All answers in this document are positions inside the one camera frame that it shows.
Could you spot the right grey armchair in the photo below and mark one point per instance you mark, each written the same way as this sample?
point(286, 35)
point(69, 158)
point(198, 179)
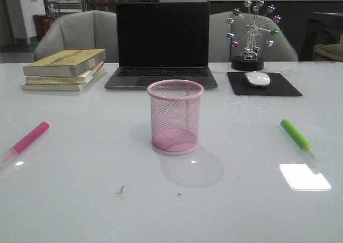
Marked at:
point(227, 39)

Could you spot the ferris wheel desk ornament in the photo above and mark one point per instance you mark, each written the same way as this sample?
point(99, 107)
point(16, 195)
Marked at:
point(248, 59)

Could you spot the white computer mouse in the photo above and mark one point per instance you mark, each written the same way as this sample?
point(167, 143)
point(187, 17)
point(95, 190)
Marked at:
point(259, 79)

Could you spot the left grey armchair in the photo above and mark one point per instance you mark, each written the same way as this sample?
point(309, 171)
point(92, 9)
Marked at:
point(83, 30)

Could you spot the pink mesh pen holder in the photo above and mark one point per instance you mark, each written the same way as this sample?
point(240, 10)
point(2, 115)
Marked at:
point(175, 110)

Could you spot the grey armchair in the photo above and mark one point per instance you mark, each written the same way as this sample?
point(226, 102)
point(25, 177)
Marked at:
point(227, 39)
point(83, 30)

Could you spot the pink highlighter pen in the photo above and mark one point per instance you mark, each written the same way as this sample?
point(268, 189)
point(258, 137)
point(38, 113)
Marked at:
point(22, 144)

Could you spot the bottom cream book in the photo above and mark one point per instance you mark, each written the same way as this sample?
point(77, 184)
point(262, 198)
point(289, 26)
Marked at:
point(53, 87)

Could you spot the red trash bin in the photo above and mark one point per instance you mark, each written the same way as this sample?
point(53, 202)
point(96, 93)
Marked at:
point(42, 25)

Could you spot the green highlighter pen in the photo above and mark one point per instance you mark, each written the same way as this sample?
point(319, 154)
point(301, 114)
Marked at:
point(301, 141)

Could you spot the black mouse pad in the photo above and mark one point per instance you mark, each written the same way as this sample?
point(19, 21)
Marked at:
point(279, 86)

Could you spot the middle cream book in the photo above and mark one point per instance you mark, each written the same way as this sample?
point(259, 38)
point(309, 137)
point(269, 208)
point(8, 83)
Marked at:
point(84, 78)

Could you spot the olive cushion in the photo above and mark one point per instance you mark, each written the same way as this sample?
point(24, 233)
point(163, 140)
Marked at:
point(331, 51)

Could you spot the dark grey laptop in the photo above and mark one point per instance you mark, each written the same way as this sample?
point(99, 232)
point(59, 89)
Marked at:
point(162, 41)

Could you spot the top yellow book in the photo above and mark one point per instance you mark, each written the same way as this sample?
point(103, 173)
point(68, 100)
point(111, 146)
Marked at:
point(66, 63)

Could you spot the cream book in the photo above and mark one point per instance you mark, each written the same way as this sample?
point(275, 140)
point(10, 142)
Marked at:
point(53, 87)
point(84, 78)

